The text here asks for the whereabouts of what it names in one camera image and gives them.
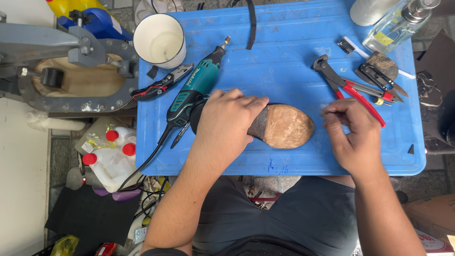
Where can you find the person's left hand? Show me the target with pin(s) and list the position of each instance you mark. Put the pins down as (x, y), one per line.
(222, 121)

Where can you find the person's right hand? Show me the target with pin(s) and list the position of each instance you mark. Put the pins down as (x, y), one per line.
(357, 142)

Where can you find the black shoe with brown sole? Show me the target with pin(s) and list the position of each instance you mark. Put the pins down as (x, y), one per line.
(284, 126)

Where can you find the teal rotary tool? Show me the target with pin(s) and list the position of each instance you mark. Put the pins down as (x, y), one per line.
(195, 85)

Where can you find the black awl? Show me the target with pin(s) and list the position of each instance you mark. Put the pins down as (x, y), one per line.
(179, 135)

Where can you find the small black triangular scrap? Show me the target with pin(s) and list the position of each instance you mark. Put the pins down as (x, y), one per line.
(411, 150)

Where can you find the black thread snips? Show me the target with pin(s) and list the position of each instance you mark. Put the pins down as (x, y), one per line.
(378, 78)

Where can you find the black and red utility knife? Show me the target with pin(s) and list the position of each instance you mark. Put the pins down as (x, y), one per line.
(160, 85)

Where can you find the round dark rubber heel piece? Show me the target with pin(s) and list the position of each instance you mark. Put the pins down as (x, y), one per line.
(385, 64)

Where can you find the blue plastic tray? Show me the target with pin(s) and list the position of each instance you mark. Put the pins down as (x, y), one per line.
(284, 64)

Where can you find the small black rubber scrap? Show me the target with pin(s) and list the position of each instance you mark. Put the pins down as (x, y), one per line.
(152, 72)

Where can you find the white toothbrush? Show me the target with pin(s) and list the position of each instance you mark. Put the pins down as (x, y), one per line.
(359, 51)

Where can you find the brown cardboard box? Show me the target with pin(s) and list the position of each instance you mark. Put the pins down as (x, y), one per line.
(433, 220)

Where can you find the white jugs with red caps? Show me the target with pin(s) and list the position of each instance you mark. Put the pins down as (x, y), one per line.
(113, 160)

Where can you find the clear glass pump bottle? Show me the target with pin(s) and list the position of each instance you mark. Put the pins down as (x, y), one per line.
(394, 28)

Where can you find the grey metal shoe press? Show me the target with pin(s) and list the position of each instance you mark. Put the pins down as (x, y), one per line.
(71, 71)

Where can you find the blue and yellow container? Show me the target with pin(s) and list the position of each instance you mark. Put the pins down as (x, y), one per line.
(96, 21)

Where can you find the black floor mat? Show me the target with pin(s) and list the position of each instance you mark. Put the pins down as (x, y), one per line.
(89, 213)

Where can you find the white plastic roll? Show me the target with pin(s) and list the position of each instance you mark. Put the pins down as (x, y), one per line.
(53, 121)

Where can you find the red packet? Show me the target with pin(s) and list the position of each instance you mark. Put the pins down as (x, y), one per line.
(106, 249)

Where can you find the yellow plastic bag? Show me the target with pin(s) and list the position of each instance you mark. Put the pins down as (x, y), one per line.
(65, 246)

